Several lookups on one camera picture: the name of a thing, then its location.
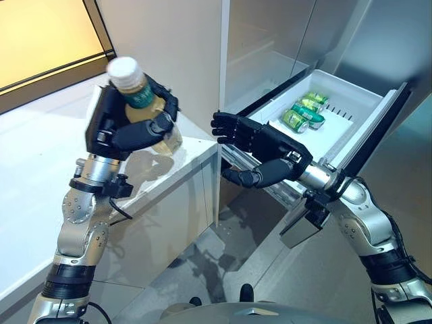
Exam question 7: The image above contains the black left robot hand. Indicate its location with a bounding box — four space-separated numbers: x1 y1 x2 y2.
84 78 180 161

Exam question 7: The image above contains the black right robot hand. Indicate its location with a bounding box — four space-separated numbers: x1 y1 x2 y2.
211 111 313 190

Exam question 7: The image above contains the tea bottle with white cap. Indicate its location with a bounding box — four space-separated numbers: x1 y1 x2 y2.
107 56 185 158

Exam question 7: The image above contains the white fridge drawer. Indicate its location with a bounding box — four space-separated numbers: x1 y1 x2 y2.
219 69 416 217

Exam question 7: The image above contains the steel fronted fridge drawer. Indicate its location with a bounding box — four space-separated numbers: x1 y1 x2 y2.
279 209 325 250

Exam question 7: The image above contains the stainless steel fridge body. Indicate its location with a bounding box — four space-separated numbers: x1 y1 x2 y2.
222 0 372 112

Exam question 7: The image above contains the light green drink can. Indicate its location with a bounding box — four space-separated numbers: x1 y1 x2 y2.
303 91 330 106
296 97 323 114
281 109 310 134

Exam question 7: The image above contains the dark green drink can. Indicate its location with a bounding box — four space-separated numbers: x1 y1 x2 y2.
292 103 325 130

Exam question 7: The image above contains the white counter cabinet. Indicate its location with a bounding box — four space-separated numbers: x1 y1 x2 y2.
0 69 220 304

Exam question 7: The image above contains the tall white cabinet panel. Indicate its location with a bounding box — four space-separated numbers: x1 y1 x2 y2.
96 0 231 227

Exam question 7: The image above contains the black framed window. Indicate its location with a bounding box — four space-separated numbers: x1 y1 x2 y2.
0 0 117 115

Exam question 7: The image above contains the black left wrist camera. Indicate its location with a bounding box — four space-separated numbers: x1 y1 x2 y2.
103 173 134 200

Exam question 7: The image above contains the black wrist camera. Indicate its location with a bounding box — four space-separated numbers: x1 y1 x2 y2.
103 173 134 200
303 190 330 227

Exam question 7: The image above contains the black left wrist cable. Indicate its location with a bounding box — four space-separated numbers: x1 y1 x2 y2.
109 198 133 221

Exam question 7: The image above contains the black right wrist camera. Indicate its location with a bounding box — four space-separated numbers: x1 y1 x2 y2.
303 190 330 227

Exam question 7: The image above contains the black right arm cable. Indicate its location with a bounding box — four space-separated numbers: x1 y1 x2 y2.
333 175 420 281

